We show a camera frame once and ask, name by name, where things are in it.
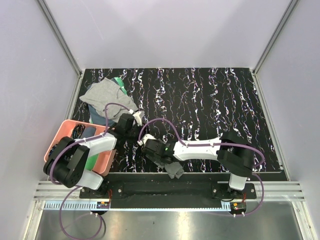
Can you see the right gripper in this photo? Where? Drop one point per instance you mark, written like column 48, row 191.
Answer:
column 156, row 159

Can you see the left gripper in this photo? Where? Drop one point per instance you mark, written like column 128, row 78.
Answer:
column 139, row 127

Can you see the dark grey napkin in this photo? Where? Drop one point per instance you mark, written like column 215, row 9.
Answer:
column 174, row 169

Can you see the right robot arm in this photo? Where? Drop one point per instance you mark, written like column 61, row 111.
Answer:
column 237, row 156

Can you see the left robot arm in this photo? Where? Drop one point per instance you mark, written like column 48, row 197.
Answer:
column 85, row 161

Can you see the dark blue cloth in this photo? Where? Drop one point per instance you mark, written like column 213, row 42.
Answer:
column 95, row 117

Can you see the pink divided tray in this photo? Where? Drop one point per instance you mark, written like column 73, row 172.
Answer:
column 105, row 158

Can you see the green oval object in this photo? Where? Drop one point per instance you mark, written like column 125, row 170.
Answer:
column 91, row 161

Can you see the light grey cloth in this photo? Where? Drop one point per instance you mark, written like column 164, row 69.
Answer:
column 104, row 92

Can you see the black blue patterned object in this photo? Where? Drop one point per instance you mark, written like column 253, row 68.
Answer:
column 77, row 131

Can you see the green packet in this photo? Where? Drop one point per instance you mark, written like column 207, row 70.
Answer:
column 125, row 90

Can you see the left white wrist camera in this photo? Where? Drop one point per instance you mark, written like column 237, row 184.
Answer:
column 138, row 116

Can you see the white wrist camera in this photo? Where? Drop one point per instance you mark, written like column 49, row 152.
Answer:
column 138, row 116
column 145, row 138

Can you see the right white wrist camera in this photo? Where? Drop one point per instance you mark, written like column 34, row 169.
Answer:
column 145, row 138

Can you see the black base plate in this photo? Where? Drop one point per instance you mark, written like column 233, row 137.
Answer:
column 158, row 191

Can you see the left aluminium frame post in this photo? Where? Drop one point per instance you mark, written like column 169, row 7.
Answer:
column 59, row 36

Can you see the aluminium frame post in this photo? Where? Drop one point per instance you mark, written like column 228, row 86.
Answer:
column 59, row 36
column 276, row 34

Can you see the right aluminium frame post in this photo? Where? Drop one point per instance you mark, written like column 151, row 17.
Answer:
column 276, row 34

